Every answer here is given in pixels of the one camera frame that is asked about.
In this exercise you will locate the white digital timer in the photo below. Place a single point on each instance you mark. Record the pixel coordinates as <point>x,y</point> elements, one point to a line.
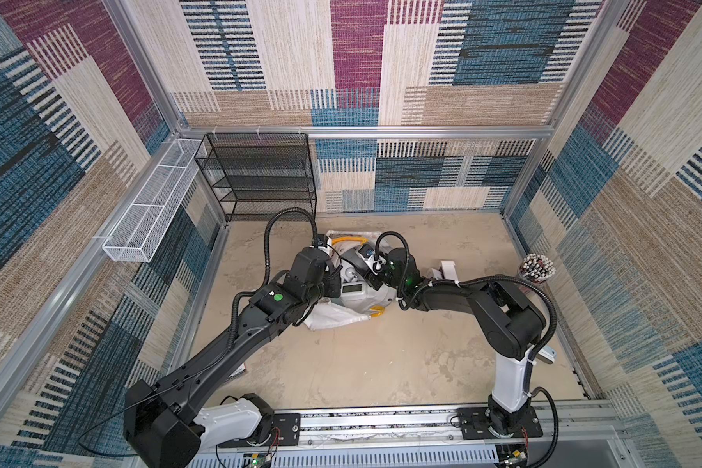
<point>352,288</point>

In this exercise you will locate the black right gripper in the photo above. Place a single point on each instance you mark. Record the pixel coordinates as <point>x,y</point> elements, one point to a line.
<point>377,278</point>

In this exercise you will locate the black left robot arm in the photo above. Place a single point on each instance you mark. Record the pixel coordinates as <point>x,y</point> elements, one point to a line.
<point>228,351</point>

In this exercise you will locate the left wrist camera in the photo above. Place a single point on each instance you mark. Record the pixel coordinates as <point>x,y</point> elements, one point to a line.
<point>322,241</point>

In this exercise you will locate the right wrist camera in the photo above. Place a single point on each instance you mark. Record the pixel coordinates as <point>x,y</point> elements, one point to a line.
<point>367,253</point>

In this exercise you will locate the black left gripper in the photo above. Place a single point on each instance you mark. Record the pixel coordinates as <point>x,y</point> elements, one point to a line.
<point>334,278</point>

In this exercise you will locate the white canvas bag yellow handles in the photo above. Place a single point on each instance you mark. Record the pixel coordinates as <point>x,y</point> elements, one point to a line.
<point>331,313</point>

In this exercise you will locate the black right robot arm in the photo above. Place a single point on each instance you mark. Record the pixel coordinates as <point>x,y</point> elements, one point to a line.
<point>513,326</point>

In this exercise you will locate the white wire mesh basket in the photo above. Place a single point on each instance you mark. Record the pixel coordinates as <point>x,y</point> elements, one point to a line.
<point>139,233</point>

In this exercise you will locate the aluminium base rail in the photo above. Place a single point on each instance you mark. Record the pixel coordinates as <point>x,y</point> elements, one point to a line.
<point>575,434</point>

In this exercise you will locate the white rectangular alarm clock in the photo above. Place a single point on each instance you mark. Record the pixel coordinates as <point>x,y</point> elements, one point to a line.
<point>448,271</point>

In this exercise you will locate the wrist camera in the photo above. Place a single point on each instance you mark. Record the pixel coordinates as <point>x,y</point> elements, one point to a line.
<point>322,241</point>
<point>367,253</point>

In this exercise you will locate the black wire mesh shelf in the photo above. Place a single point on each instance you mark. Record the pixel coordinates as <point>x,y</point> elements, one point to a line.
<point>254,176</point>

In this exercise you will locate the cup of coloured pencils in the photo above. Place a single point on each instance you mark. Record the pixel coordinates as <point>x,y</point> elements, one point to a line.
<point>536,268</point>

